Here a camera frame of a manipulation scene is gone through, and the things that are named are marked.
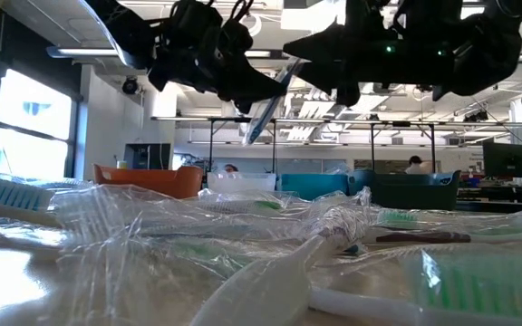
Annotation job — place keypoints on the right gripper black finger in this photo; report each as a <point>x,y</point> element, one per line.
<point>329,43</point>
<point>338,74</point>

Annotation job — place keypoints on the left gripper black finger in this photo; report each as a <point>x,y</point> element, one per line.
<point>243,77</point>
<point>247,97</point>

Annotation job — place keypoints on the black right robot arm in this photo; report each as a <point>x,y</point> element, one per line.
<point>483,50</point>

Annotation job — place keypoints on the white ceiling light panel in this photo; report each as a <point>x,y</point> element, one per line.
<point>306,18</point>

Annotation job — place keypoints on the person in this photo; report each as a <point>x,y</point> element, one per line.
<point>415,165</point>
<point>230,168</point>

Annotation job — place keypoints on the clear plastic bin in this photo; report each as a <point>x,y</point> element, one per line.
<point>240,185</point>

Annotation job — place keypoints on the overhead light bar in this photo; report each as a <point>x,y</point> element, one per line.
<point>89,52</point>

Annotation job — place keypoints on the dark cabinet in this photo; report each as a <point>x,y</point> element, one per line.
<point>147,156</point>

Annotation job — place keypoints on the teal plastic bin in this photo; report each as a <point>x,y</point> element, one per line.
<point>313,186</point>

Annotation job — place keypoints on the yellow-green cup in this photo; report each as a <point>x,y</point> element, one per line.
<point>122,165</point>

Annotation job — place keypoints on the orange plastic bin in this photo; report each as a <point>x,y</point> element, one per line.
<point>152,183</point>

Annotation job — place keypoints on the dark slate plastic bin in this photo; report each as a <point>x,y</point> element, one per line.
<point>406,190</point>

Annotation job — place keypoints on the black computer monitor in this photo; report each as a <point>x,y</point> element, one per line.
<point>508,159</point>

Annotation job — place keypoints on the dark office desk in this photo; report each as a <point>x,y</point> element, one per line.
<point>492,192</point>

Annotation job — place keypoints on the purple wrapped toothbrush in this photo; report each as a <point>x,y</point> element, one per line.
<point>261,290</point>
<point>424,237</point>

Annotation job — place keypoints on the large window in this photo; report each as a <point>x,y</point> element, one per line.
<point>30,149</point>

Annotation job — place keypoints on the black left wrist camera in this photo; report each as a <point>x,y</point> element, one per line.
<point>236,38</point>

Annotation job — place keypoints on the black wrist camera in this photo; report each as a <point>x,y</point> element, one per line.
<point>236,38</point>
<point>370,16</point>

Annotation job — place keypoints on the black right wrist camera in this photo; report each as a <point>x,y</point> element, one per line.
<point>370,16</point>

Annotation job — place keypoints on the black rig frame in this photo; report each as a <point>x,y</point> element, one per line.
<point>274,149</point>
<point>372,149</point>

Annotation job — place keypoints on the black hanging camera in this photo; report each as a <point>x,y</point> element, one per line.
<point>476,117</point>
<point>130,85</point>

